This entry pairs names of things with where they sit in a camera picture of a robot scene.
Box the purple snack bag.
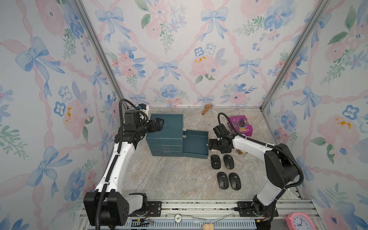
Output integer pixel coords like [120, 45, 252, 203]
[228, 115, 253, 137]

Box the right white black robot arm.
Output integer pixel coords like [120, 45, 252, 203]
[208, 135, 304, 216]

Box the teal drawer cabinet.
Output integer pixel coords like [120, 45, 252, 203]
[146, 114, 184, 157]

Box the wooden handle roller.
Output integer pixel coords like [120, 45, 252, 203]
[202, 104, 213, 115]

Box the pink alarm clock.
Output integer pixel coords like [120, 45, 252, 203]
[285, 212, 316, 230]

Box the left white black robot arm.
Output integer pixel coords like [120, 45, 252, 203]
[83, 104, 164, 230]

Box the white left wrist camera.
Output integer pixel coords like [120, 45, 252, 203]
[137, 103, 149, 115]

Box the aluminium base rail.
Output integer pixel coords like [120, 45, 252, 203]
[77, 199, 325, 230]

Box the teal bottom drawer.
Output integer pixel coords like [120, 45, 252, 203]
[183, 130, 209, 159]

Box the black computer mouse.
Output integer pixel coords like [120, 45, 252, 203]
[217, 172, 229, 189]
[210, 154, 221, 170]
[223, 154, 234, 170]
[229, 172, 242, 190]

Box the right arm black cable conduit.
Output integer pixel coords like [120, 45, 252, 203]
[217, 112, 305, 190]

